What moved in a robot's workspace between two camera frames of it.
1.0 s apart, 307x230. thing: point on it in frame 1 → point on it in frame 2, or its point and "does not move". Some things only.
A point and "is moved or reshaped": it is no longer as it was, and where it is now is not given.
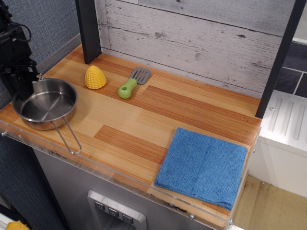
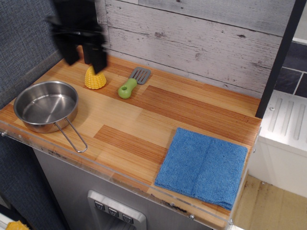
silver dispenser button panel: (107, 204) does not move
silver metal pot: (53, 101) is moved or reshaped
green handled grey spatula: (140, 75) does not move
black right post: (279, 59) does not move
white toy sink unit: (279, 158) does not move
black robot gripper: (17, 66) → (76, 23)
